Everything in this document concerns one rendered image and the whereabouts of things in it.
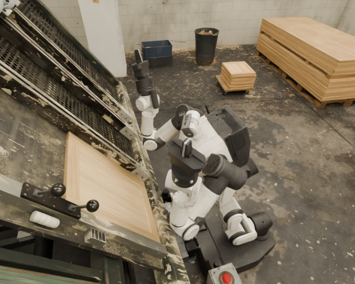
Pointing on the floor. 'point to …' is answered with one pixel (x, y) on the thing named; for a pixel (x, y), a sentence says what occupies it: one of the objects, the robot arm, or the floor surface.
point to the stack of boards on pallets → (315, 59)
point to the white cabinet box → (105, 33)
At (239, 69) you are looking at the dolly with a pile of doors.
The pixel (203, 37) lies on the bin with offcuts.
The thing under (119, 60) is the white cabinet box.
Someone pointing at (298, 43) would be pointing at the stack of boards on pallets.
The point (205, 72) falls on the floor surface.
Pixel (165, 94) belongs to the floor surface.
